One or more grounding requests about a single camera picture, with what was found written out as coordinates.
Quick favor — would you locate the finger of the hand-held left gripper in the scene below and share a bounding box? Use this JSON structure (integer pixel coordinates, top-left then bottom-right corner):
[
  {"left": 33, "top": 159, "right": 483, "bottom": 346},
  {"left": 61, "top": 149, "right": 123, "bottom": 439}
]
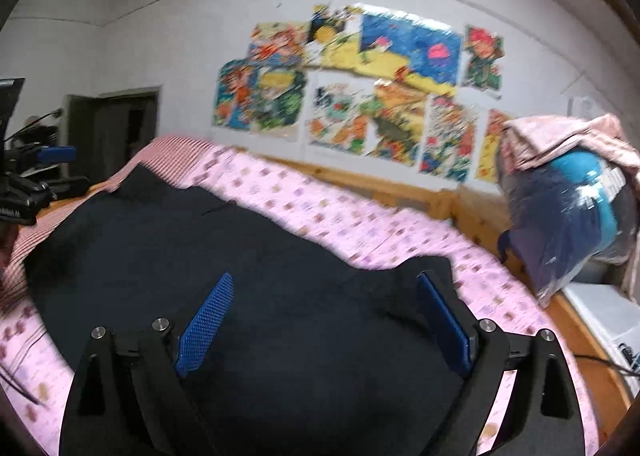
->
[
  {"left": 31, "top": 145, "right": 79, "bottom": 167},
  {"left": 30, "top": 176, "right": 92, "bottom": 203}
]

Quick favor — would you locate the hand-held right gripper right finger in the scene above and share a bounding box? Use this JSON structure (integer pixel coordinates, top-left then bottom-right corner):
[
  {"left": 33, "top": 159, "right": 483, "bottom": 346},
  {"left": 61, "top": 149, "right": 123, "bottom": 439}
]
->
[{"left": 416, "top": 270, "right": 586, "bottom": 456}]

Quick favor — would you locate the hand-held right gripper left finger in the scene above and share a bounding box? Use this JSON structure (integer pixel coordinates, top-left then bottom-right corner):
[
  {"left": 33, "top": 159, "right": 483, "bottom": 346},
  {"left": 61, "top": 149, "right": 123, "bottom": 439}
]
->
[{"left": 59, "top": 272, "right": 236, "bottom": 456}]

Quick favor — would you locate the black padded jacket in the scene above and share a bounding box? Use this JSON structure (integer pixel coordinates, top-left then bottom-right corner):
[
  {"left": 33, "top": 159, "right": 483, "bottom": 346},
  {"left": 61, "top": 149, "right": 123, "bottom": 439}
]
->
[{"left": 22, "top": 166, "right": 482, "bottom": 456}]

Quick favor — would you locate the plastic bag of blue clothes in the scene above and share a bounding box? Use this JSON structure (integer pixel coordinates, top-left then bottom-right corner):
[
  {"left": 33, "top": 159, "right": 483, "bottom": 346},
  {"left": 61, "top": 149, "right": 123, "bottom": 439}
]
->
[{"left": 497, "top": 146, "right": 640, "bottom": 307}]

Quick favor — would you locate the dark doorway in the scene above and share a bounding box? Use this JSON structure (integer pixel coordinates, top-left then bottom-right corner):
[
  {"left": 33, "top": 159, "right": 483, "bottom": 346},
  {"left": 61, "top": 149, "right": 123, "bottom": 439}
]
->
[{"left": 65, "top": 86, "right": 164, "bottom": 187}]

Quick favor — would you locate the printed bed sheet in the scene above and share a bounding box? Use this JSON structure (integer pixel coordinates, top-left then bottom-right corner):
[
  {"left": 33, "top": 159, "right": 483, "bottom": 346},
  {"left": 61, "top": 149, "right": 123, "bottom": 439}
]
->
[{"left": 0, "top": 145, "right": 602, "bottom": 456}]

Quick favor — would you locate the white storage box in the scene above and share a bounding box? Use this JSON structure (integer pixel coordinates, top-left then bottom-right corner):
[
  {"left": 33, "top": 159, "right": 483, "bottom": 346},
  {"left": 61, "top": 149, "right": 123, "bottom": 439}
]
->
[{"left": 562, "top": 282, "right": 640, "bottom": 373}]

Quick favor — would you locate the pink folded cloth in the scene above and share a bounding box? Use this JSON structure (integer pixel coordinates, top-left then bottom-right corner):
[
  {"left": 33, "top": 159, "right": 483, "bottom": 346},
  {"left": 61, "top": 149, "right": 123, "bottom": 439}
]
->
[{"left": 501, "top": 113, "right": 640, "bottom": 183}]

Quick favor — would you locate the wooden bed frame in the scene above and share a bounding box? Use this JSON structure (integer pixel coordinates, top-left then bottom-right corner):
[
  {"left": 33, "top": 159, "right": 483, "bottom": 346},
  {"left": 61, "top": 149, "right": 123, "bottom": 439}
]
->
[{"left": 37, "top": 156, "right": 632, "bottom": 438}]

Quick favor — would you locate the black cable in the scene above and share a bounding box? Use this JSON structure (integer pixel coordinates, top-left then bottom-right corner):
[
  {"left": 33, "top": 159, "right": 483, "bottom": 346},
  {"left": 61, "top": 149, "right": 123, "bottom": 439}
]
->
[{"left": 575, "top": 343, "right": 640, "bottom": 380}]

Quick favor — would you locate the group of colourful wall posters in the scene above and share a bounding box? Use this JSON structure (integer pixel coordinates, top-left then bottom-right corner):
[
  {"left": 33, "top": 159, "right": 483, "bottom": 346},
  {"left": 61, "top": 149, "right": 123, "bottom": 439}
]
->
[{"left": 212, "top": 3, "right": 517, "bottom": 185}]

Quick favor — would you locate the white wall socket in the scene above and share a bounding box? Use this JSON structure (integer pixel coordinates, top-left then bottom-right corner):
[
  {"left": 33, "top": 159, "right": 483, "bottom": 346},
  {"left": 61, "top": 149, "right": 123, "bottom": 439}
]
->
[{"left": 567, "top": 96, "right": 594, "bottom": 119}]

